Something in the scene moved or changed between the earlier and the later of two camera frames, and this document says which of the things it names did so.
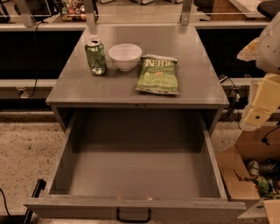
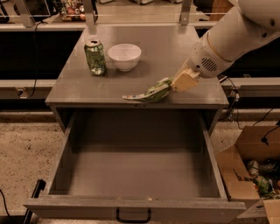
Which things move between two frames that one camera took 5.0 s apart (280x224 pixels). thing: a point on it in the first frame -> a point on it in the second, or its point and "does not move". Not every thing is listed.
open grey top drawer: (164, 161) does not move
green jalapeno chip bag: (158, 74) -> (156, 92)
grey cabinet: (73, 87) does not move
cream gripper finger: (266, 101) -> (203, 59)
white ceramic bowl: (125, 57) does not move
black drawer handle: (133, 220) does not move
